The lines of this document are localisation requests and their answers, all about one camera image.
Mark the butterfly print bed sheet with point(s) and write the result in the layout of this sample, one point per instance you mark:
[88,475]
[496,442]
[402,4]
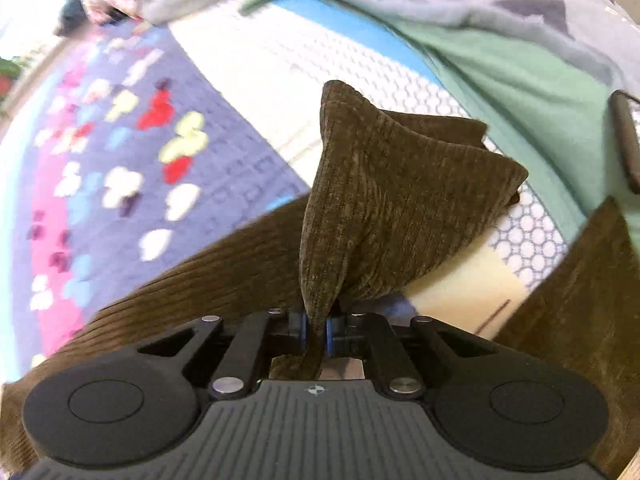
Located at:
[240,160]

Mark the potted green plant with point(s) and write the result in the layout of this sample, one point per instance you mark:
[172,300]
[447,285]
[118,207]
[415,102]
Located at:
[7,77]

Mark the dark blue bag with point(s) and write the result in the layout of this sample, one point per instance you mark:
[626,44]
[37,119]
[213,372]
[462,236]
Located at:
[74,12]

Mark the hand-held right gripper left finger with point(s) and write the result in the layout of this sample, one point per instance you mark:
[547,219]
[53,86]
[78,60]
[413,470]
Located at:
[300,332]

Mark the green garment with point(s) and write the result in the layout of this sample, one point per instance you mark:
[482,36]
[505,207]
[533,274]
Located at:
[520,85]

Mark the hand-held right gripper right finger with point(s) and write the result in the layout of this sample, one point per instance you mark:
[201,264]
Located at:
[330,336]

